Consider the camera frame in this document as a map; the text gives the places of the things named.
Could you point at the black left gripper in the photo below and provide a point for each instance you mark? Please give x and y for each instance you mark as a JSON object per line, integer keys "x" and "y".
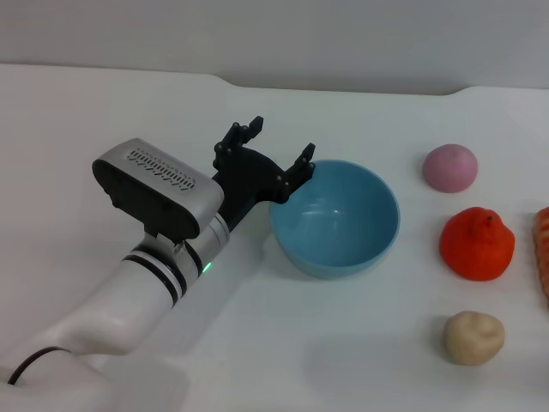
{"x": 251, "y": 176}

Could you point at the blue bowl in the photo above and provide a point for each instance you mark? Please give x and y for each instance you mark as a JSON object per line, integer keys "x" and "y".
{"x": 339, "y": 223}

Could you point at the pink peach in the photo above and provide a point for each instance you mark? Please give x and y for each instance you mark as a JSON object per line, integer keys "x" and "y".
{"x": 449, "y": 168}

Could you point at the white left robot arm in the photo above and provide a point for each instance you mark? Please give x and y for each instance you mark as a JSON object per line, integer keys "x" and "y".
{"x": 128, "y": 296}

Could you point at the orange red fruit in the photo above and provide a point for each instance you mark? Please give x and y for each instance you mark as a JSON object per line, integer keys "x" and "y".
{"x": 476, "y": 246}

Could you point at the beige potato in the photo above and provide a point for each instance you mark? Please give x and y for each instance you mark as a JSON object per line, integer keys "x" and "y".
{"x": 474, "y": 339}

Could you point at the orange striped food piece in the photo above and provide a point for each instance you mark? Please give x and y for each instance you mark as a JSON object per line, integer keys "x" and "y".
{"x": 542, "y": 253}

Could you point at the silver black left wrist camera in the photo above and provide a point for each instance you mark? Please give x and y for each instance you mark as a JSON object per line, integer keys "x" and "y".
{"x": 158, "y": 184}

